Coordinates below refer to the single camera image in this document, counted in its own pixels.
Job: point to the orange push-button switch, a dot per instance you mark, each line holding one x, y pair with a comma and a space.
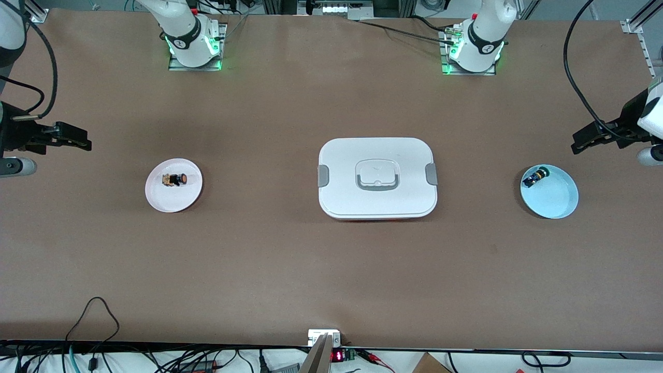
175, 180

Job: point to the pink round plate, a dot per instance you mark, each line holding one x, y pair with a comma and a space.
173, 199

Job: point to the small red display module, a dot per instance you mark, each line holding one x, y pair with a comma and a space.
339, 356

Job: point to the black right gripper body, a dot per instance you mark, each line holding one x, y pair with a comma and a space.
15, 137

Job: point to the white lidded box, grey latches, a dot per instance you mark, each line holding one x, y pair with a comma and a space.
378, 199

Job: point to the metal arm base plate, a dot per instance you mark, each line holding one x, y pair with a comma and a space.
445, 70
173, 66

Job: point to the green and blue push-button switch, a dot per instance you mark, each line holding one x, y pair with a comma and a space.
536, 177

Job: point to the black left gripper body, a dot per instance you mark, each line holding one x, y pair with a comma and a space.
628, 126

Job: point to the red clip leads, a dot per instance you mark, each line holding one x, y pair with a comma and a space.
375, 358

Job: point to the brown cardboard piece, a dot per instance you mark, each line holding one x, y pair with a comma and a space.
430, 365

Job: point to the aluminium profile rail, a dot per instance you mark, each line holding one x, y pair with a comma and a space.
645, 41
37, 11

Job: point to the grey metal bar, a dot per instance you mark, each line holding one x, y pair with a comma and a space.
317, 360

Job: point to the white mounting block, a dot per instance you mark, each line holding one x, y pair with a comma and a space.
316, 335

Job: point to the light blue round plate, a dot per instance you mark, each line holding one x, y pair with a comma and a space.
554, 199

